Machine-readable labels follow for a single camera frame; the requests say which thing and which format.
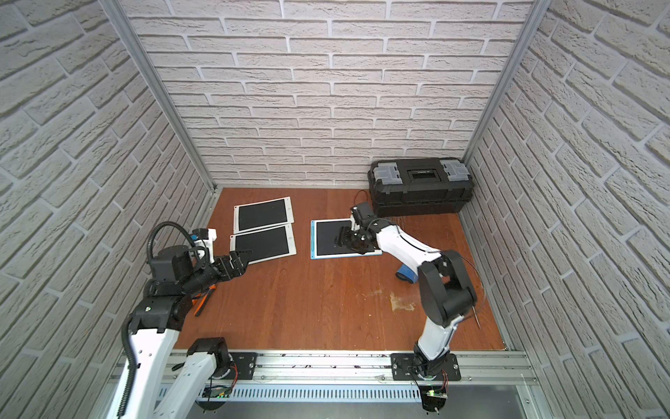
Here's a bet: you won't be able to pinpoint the black plastic toolbox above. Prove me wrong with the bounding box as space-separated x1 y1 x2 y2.
367 157 474 218

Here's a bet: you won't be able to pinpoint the blue framed drawing tablet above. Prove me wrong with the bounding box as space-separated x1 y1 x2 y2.
311 218 382 260

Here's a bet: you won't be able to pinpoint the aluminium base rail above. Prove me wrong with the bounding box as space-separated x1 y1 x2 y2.
196 350 538 403

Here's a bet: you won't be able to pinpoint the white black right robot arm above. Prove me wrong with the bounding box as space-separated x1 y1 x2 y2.
336 219 478 377

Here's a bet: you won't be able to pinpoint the orange handled pliers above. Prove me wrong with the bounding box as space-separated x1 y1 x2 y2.
192 285 216 317

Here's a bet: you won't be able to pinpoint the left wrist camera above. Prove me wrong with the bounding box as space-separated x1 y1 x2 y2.
191 228 217 263

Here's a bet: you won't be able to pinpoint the large white drawing tablet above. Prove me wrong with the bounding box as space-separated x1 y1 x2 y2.
230 223 297 265

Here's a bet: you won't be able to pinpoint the aluminium corner post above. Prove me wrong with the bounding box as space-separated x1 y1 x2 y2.
100 0 216 193
462 0 551 165

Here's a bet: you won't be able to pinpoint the black yellow screwdriver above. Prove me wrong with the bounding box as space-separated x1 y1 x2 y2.
471 307 482 330

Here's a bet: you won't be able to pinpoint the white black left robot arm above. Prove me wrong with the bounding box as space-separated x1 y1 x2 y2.
107 245 251 418

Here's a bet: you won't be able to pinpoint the right aluminium corner post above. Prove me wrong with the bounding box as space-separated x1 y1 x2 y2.
462 0 551 165

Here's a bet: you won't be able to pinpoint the blue microfiber cloth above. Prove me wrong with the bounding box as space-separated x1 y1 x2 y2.
395 265 418 284

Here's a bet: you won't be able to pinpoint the left aluminium corner post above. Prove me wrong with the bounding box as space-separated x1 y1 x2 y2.
100 0 216 193

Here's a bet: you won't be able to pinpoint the small white drawing tablet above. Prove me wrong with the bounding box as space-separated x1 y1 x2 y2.
233 197 294 234

